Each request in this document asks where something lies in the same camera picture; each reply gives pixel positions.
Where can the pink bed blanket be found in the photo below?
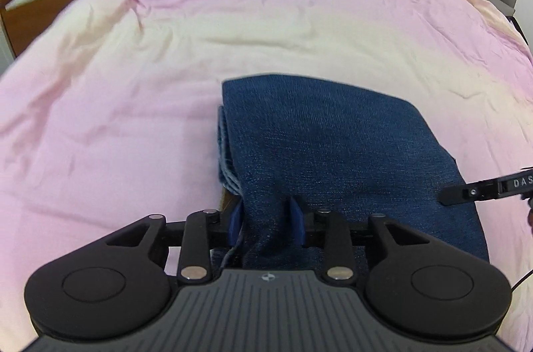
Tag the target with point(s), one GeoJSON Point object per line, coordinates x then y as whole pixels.
{"type": "Point", "coordinates": [125, 85]}

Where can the blue denim pants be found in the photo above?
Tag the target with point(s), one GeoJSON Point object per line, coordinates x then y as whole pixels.
{"type": "Point", "coordinates": [333, 135]}

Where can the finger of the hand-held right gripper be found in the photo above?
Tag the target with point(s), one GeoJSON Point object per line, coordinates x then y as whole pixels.
{"type": "Point", "coordinates": [466, 192]}

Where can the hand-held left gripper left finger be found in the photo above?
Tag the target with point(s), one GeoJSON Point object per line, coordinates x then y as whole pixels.
{"type": "Point", "coordinates": [235, 221]}

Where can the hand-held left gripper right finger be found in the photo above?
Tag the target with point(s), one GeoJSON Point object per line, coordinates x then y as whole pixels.
{"type": "Point", "coordinates": [296, 223]}

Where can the wooden bedside table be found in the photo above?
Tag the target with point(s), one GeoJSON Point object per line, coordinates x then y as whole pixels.
{"type": "Point", "coordinates": [25, 23]}

